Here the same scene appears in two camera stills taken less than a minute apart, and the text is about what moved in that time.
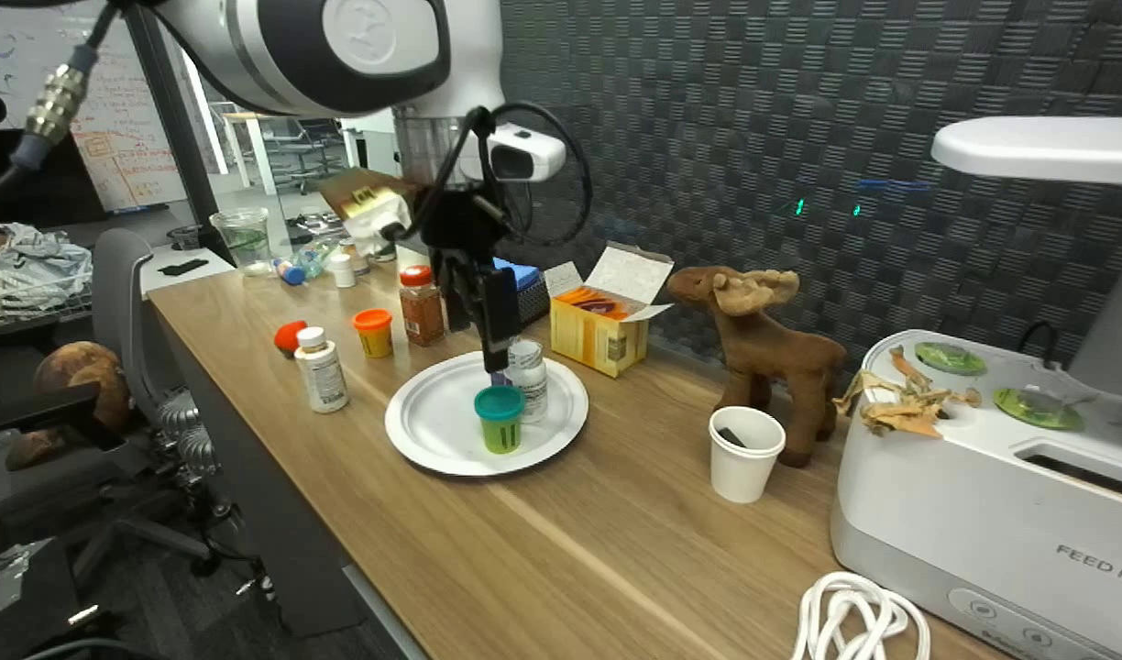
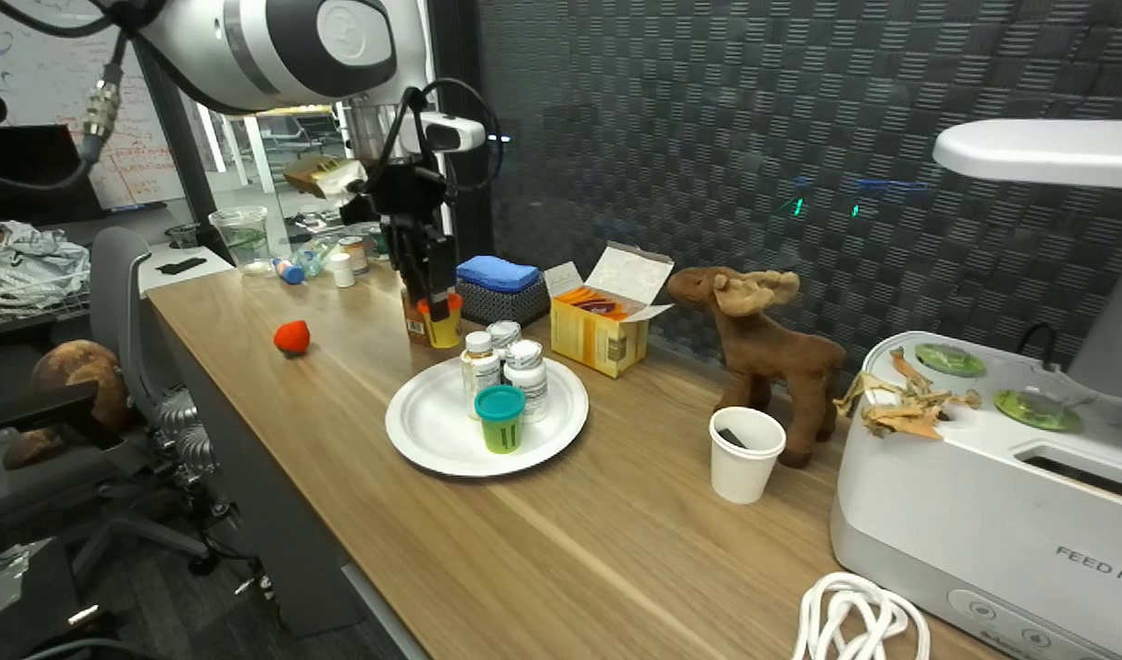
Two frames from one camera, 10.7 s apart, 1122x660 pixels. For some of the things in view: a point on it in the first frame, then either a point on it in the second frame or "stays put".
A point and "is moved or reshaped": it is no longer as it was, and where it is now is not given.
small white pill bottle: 527,367 stays put
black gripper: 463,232 to 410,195
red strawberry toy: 289,334 stays put
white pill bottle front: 319,373 to 477,367
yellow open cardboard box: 602,321 stays put
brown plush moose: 785,375 stays put
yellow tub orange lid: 377,331 to 448,327
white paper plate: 433,418 stays put
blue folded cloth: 527,275 stays put
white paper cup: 742,442 stays put
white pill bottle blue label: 514,367 is moved or reshaped
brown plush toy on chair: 74,364 stays put
